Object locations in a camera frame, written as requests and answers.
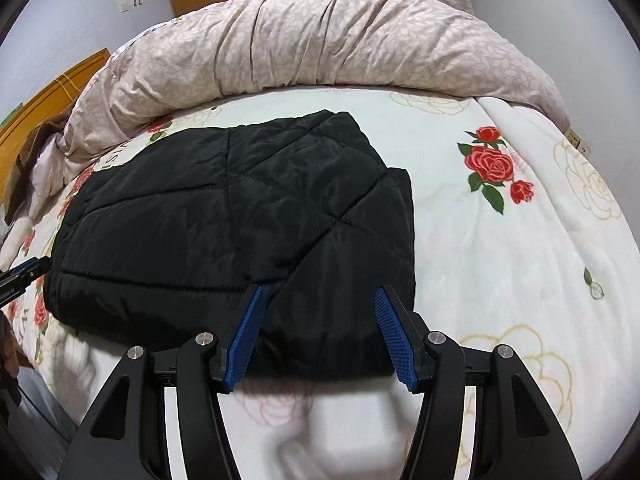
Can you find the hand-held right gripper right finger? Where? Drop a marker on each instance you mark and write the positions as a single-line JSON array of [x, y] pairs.
[[395, 335]]

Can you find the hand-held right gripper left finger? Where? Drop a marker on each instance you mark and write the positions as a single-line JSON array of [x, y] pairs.
[[245, 335]]

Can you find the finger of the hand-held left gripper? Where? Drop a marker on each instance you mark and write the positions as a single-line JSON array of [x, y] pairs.
[[32, 267]]

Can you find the black padded jacket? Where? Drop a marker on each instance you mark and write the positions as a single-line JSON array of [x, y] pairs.
[[225, 220]]

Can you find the person's left hand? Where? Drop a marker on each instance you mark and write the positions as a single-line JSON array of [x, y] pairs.
[[7, 345]]

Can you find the light pink pillow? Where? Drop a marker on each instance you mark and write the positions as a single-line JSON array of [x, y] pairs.
[[42, 175]]

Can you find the brown blanket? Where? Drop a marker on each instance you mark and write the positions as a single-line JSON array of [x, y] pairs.
[[35, 150]]

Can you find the rose printed bed blanket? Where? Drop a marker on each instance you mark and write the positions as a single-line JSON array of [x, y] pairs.
[[500, 260]]

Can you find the wooden headboard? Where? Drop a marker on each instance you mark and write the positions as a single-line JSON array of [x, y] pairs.
[[45, 105]]

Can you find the pink leaf-print duvet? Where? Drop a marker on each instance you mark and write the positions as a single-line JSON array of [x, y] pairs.
[[320, 35]]

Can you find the white wall socket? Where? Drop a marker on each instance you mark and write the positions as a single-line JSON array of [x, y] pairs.
[[579, 142]]

